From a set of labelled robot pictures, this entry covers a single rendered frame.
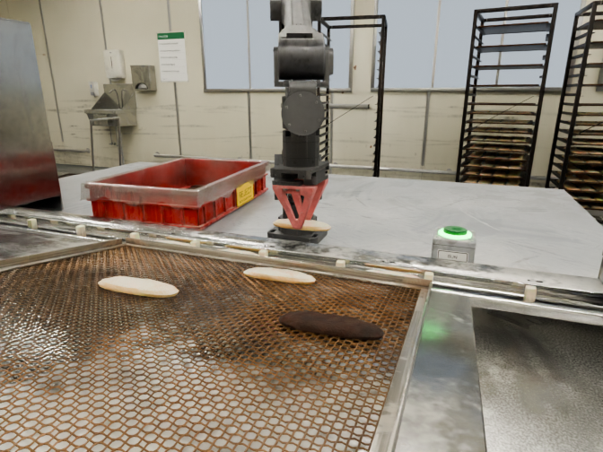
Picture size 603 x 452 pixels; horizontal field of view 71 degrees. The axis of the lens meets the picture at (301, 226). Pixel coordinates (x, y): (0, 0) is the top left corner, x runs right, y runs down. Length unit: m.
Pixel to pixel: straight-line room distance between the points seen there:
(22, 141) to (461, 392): 1.17
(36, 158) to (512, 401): 1.18
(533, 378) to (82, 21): 7.07
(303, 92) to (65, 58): 7.01
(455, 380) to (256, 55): 5.38
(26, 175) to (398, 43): 4.33
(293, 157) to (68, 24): 6.89
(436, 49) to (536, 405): 4.66
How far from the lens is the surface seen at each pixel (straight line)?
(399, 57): 5.08
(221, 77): 5.83
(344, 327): 0.39
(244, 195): 1.23
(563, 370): 0.61
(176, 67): 6.21
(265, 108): 5.56
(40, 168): 1.32
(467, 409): 0.32
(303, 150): 0.64
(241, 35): 5.71
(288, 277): 0.55
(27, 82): 1.31
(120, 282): 0.51
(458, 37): 5.05
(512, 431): 0.50
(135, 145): 6.77
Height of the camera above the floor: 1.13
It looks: 17 degrees down
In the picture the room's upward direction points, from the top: straight up
